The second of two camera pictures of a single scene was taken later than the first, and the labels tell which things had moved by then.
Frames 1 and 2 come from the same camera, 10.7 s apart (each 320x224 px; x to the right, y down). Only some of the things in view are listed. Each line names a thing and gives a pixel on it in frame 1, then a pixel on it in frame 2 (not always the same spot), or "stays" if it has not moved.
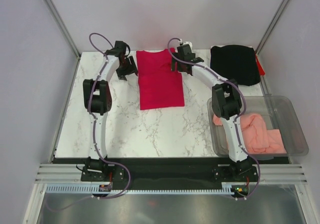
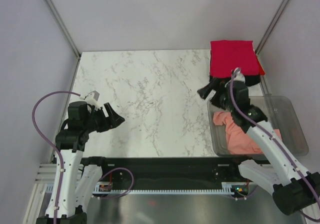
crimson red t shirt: (159, 86) → (226, 55)
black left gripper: (122, 75) → (113, 121)
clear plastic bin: (281, 115) stays
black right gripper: (178, 68) → (221, 87)
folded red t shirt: (261, 71) stays
